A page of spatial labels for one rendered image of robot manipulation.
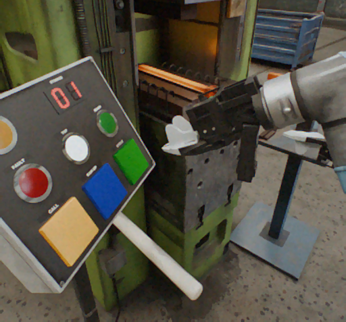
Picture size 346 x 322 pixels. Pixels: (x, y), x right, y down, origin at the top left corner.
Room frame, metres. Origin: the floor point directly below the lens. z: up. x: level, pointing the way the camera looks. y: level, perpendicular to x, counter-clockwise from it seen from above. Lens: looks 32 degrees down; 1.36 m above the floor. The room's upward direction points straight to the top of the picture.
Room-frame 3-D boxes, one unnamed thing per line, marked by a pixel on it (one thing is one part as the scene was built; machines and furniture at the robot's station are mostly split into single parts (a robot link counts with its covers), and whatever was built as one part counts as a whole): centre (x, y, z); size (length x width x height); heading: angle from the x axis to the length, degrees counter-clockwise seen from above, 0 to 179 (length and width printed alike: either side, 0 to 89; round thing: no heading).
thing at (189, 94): (1.05, 0.04, 0.96); 0.42 x 0.20 x 0.09; 44
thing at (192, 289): (0.60, 0.08, 0.62); 0.44 x 0.05 x 0.05; 44
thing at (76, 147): (0.42, 0.17, 1.09); 0.05 x 0.03 x 0.04; 134
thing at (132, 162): (0.50, 0.09, 1.01); 0.07 x 0.05 x 0.07; 159
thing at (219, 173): (1.10, 0.01, 0.69); 0.56 x 0.38 x 0.45; 44
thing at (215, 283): (0.87, -0.14, 0.01); 0.58 x 0.39 x 0.01; 134
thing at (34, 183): (0.33, 0.20, 1.09); 0.05 x 0.03 x 0.04; 134
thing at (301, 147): (0.62, -0.33, 0.98); 0.09 x 0.03 x 0.06; 80
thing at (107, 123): (0.52, 0.13, 1.09); 0.05 x 0.03 x 0.04; 134
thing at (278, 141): (1.15, -0.60, 0.70); 0.40 x 0.30 x 0.02; 142
